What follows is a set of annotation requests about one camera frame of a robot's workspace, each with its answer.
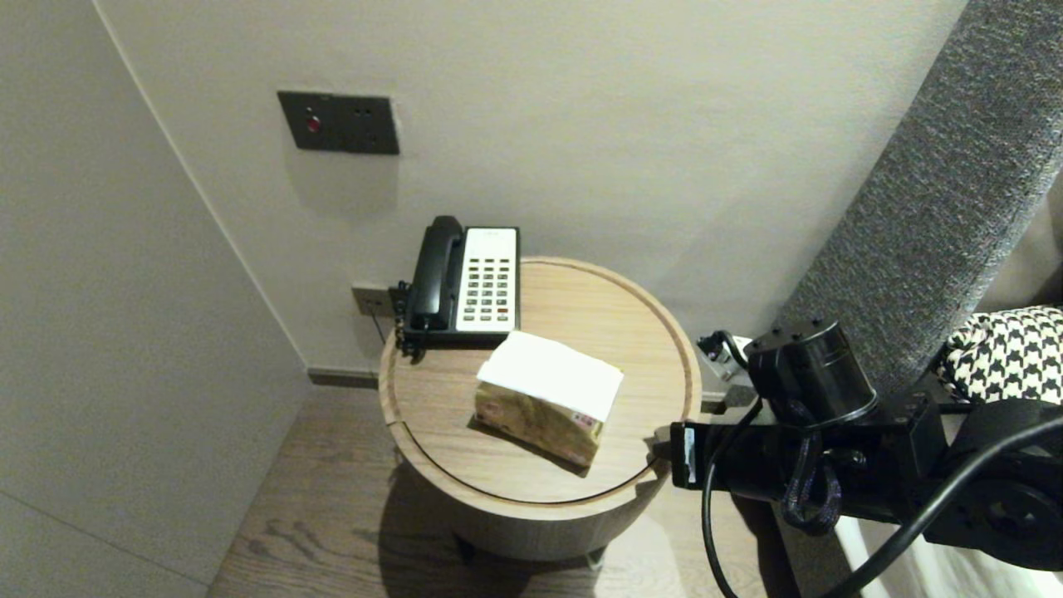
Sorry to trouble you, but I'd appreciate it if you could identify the white and gold tissue pack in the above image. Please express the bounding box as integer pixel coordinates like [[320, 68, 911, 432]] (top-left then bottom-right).
[[473, 331, 625, 468]]

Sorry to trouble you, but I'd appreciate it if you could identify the round wooden side table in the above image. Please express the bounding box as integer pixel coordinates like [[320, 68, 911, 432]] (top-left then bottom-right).
[[378, 256, 705, 574]]

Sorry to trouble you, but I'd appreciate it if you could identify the white bed sheet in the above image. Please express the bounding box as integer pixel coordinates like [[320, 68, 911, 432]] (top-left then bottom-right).
[[835, 515, 1063, 598]]

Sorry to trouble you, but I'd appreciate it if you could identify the black and white desk telephone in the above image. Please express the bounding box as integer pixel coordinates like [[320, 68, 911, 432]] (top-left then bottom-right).
[[397, 226, 522, 350]]

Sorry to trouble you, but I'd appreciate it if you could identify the black telephone handset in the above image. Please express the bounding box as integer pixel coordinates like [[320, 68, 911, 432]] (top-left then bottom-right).
[[409, 215, 466, 333]]

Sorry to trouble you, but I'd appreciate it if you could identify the black white houndstooth pillow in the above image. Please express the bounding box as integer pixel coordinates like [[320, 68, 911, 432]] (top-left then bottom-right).
[[937, 306, 1063, 408]]

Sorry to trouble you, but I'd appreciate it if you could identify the grey fabric bed headboard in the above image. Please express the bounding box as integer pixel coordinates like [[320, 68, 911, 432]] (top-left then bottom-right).
[[768, 0, 1063, 598]]

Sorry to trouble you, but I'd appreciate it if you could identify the black braided cable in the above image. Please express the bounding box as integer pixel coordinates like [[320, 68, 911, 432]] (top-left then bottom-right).
[[779, 415, 841, 534]]

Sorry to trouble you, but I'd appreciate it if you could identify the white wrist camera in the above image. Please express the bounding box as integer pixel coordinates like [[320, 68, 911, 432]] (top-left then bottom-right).
[[696, 330, 758, 408]]

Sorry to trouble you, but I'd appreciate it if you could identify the black coiled telephone cord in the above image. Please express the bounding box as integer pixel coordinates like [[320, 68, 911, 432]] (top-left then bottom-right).
[[390, 281, 429, 365]]

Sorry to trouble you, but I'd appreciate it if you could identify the grey wall socket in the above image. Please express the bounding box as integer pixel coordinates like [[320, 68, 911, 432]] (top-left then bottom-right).
[[350, 285, 395, 317]]

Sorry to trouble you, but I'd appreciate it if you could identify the dark wall switch panel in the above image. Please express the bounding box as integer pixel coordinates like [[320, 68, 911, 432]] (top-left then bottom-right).
[[277, 90, 401, 156]]

